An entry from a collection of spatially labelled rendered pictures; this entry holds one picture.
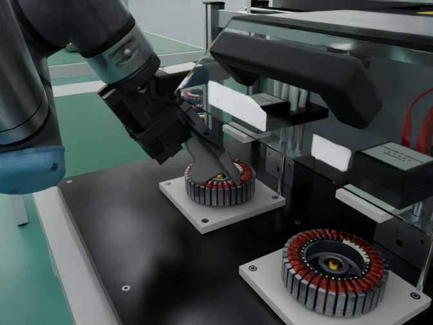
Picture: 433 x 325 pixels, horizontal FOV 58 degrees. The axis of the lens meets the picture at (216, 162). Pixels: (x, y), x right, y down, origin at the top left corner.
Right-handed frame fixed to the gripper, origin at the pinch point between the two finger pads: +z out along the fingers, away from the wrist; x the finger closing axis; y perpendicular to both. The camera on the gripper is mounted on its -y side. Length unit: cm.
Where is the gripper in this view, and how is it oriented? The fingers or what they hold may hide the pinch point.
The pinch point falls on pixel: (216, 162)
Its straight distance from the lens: 60.3
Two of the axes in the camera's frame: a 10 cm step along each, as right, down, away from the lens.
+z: 4.5, 6.5, 6.1
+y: -7.3, 6.6, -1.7
